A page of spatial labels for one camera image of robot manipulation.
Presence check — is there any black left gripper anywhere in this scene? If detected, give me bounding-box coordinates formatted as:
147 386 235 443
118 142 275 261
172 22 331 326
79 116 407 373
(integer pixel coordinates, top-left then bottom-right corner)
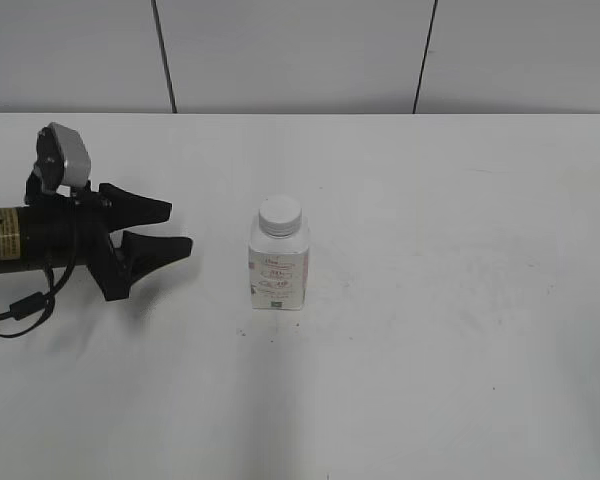
25 172 193 301

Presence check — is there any white screw cap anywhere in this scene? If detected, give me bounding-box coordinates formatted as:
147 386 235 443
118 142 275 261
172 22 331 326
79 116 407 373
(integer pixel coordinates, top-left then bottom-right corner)
258 195 303 238

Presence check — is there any white square plastic bottle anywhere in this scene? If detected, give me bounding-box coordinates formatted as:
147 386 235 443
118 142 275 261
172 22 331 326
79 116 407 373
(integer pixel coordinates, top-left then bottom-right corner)
248 207 310 310

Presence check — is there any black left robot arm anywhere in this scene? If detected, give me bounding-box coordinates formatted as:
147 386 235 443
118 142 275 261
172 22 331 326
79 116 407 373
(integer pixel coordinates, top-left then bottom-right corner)
0 170 193 301

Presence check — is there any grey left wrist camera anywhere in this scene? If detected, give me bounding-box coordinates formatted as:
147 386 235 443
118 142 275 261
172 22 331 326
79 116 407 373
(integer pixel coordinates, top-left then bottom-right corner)
33 122 91 194

